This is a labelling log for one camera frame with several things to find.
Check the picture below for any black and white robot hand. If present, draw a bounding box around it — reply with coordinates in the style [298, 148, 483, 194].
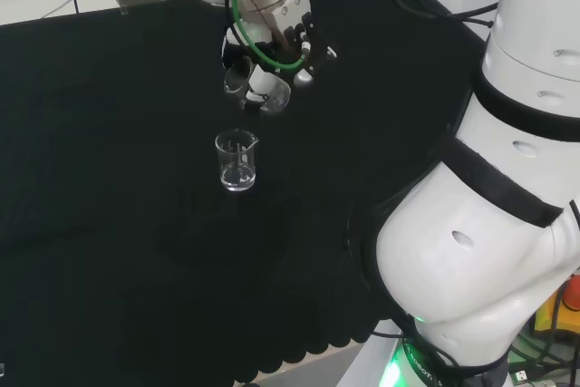
[220, 0, 340, 112]

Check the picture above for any small clear glass beaker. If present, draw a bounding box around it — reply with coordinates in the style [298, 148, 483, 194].
[223, 56, 292, 114]

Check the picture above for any clear glass beaker with water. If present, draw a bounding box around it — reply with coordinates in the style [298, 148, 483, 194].
[214, 129, 260, 193]

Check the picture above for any black bench cloth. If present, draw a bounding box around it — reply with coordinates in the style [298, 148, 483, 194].
[0, 0, 489, 387]

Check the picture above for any yellow emergency stop button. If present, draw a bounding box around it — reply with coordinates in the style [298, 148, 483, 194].
[533, 275, 580, 339]

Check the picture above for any green cable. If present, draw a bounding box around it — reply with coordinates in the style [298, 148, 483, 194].
[229, 0, 310, 73]

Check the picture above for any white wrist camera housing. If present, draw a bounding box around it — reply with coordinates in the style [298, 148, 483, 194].
[270, 0, 313, 31]

